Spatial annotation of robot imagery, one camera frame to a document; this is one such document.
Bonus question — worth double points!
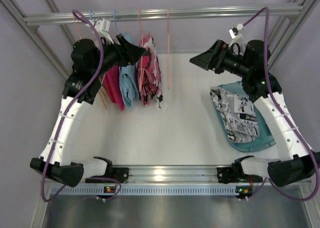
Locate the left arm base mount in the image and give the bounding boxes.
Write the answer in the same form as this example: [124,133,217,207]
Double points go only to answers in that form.
[84,166,130,184]

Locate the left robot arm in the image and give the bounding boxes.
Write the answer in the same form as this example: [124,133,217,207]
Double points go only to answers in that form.
[30,35,146,187]

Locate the pink camouflage trousers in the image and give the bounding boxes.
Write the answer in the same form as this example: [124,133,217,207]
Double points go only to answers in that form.
[137,33,163,108]

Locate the newspaper print trousers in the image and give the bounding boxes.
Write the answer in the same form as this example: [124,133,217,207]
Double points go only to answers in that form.
[210,86,260,144]

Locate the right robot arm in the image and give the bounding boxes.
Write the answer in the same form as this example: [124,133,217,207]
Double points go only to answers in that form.
[189,39,320,188]

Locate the aluminium hanging rail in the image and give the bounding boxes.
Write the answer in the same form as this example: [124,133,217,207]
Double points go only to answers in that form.
[22,2,305,27]

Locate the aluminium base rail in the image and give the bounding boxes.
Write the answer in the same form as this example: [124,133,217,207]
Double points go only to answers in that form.
[41,164,312,189]

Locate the light blue trousers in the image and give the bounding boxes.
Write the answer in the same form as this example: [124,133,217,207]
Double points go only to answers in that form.
[119,63,140,109]

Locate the blue hanger of magenta trousers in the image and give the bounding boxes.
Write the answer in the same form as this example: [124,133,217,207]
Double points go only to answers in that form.
[89,10,96,23]

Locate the grey slotted cable duct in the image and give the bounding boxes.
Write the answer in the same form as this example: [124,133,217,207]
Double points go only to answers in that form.
[59,185,241,196]

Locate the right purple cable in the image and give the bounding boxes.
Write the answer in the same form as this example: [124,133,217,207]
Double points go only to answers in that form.
[242,6,320,202]

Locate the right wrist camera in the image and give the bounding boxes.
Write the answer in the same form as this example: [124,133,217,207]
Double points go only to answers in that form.
[228,23,244,46]

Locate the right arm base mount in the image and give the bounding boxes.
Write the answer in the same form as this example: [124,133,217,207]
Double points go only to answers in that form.
[216,167,250,184]

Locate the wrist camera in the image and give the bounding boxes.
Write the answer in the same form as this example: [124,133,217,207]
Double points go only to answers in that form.
[228,23,244,46]
[94,18,115,44]

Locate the peach striped trousers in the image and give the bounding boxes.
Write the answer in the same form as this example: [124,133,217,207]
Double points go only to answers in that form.
[99,76,108,110]

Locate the magenta trousers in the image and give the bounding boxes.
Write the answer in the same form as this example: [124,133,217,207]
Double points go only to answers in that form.
[103,65,125,112]

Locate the pink hanger of camouflage trousers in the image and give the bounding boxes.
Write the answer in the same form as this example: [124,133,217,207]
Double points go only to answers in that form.
[138,8,144,92]

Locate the teal plastic bin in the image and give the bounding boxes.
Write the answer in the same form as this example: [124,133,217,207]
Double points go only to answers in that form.
[213,81,276,153]

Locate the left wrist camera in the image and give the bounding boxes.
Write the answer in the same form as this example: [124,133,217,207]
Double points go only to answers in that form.
[94,18,115,44]

